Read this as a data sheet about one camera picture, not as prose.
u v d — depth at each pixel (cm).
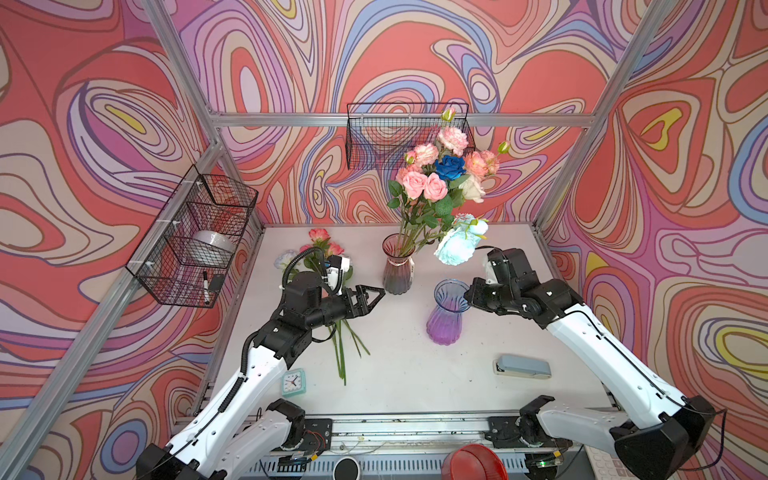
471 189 70
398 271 90
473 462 69
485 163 74
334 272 64
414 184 64
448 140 68
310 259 110
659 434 37
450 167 66
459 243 52
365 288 64
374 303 65
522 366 83
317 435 73
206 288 72
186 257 71
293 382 80
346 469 65
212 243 72
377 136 82
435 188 66
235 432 44
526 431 66
